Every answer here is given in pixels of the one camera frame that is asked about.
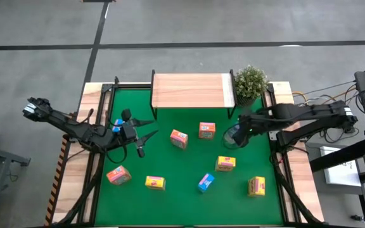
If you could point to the white flat box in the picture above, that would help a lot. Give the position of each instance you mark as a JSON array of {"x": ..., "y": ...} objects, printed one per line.
[{"x": 341, "y": 171}]

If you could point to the green table mat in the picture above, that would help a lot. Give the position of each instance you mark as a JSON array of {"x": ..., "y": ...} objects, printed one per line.
[{"x": 182, "y": 202}]

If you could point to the potted green plant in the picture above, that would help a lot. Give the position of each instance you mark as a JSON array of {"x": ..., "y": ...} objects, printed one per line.
[{"x": 250, "y": 82}]

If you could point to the orange Mini-Wheats cereal box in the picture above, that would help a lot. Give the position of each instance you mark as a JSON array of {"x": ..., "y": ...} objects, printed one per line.
[
  {"x": 179, "y": 138},
  {"x": 118, "y": 175},
  {"x": 207, "y": 130}
]

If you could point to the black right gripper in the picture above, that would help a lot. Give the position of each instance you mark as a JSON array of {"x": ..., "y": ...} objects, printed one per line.
[{"x": 244, "y": 128}]

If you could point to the black metal beam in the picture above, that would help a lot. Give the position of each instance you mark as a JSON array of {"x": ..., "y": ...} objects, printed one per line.
[{"x": 344, "y": 155}]

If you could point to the yellow Corn Pops cereal box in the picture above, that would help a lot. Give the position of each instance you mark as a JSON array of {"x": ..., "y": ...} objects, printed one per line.
[
  {"x": 155, "y": 182},
  {"x": 225, "y": 163},
  {"x": 256, "y": 186}
]

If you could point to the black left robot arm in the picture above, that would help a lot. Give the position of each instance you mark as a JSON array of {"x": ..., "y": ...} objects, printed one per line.
[{"x": 74, "y": 128}]

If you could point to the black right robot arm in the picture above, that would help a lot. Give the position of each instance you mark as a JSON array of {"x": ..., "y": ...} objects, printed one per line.
[{"x": 296, "y": 112}]

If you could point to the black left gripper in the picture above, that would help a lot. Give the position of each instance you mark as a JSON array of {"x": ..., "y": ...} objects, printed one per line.
[{"x": 128, "y": 133}]

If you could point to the yellow black hazard tape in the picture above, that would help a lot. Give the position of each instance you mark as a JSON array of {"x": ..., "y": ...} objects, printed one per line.
[{"x": 57, "y": 177}]

